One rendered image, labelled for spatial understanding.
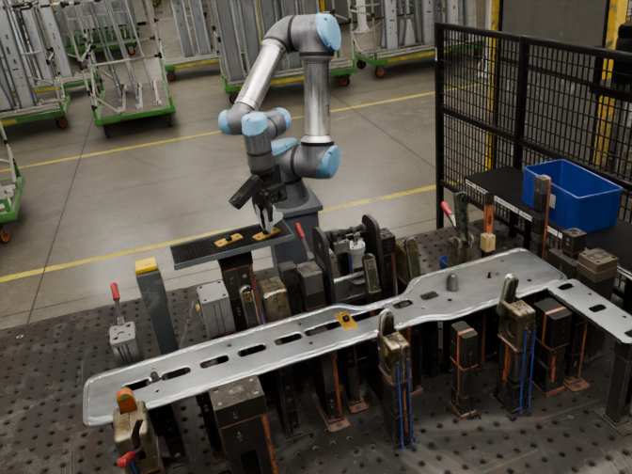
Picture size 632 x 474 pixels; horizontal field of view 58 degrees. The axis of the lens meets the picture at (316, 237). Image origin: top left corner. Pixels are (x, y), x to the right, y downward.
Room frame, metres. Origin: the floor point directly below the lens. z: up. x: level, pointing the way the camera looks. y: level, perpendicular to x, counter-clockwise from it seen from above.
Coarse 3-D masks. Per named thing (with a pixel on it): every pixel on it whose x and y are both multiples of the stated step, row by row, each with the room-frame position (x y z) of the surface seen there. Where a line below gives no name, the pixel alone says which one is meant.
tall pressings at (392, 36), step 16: (384, 0) 9.11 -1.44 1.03; (400, 0) 9.40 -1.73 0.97; (416, 0) 9.44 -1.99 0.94; (432, 0) 9.24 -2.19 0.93; (448, 0) 9.08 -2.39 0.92; (464, 0) 9.18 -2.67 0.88; (384, 16) 9.10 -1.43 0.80; (416, 16) 9.45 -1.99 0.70; (432, 16) 9.22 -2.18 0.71; (448, 16) 9.06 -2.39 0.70; (464, 16) 9.17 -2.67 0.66; (384, 32) 9.28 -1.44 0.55; (400, 32) 9.36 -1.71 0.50; (416, 32) 9.46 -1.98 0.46; (432, 32) 9.20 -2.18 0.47; (448, 32) 9.05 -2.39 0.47
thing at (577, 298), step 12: (552, 288) 1.33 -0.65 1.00; (576, 288) 1.32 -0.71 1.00; (588, 288) 1.31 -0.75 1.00; (564, 300) 1.27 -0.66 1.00; (576, 300) 1.26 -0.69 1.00; (588, 300) 1.26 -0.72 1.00; (600, 300) 1.25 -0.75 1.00; (576, 312) 1.22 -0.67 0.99; (588, 312) 1.20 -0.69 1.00; (600, 312) 1.20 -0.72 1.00; (612, 312) 1.19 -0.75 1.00; (624, 312) 1.18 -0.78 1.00; (600, 324) 1.15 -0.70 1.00; (612, 324) 1.14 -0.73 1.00; (624, 324) 1.14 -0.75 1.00; (612, 336) 1.10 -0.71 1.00; (624, 336) 1.09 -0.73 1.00
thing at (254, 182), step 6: (252, 174) 1.59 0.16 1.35; (252, 180) 1.56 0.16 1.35; (258, 180) 1.55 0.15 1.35; (246, 186) 1.55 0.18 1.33; (252, 186) 1.54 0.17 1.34; (258, 186) 1.55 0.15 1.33; (240, 192) 1.54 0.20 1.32; (246, 192) 1.53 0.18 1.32; (252, 192) 1.54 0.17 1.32; (234, 198) 1.53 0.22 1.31; (240, 198) 1.52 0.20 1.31; (246, 198) 1.53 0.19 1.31; (234, 204) 1.51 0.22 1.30; (240, 204) 1.51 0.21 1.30
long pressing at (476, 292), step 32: (512, 256) 1.53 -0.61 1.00; (416, 288) 1.42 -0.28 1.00; (480, 288) 1.38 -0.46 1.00; (544, 288) 1.34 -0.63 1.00; (288, 320) 1.33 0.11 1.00; (320, 320) 1.31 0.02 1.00; (416, 320) 1.26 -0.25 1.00; (448, 320) 1.26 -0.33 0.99; (192, 352) 1.24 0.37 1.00; (224, 352) 1.22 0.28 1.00; (288, 352) 1.19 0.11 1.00; (320, 352) 1.18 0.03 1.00; (96, 384) 1.15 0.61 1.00; (128, 384) 1.14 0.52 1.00; (160, 384) 1.12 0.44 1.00; (192, 384) 1.11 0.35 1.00; (96, 416) 1.04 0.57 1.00
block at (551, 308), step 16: (544, 304) 1.29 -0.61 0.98; (560, 304) 1.28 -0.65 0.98; (544, 320) 1.25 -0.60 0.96; (560, 320) 1.22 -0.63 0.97; (544, 336) 1.24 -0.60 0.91; (560, 336) 1.22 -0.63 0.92; (544, 352) 1.25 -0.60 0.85; (560, 352) 1.24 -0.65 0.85; (544, 368) 1.23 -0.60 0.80; (560, 368) 1.23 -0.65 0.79; (544, 384) 1.24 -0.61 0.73; (560, 384) 1.24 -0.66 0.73
